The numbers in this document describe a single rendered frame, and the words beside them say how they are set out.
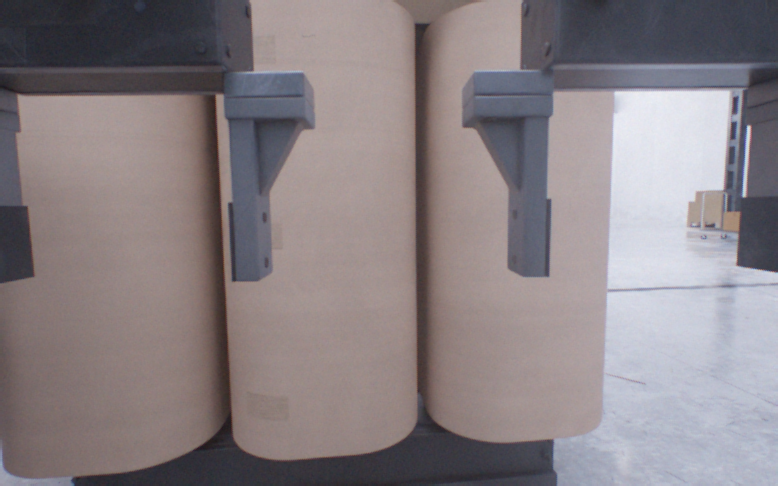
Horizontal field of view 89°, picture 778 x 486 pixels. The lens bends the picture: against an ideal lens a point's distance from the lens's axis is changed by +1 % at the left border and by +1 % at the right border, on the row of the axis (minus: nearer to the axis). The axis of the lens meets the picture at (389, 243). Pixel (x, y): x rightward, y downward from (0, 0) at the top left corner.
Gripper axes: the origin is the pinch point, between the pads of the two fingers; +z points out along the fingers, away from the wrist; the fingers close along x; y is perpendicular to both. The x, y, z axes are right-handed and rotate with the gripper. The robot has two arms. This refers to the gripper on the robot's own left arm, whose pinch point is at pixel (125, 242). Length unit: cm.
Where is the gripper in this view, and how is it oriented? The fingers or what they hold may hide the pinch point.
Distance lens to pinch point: 25.2
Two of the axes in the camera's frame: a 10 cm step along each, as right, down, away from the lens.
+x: -10.0, 0.1, -0.2
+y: -0.2, -0.9, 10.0
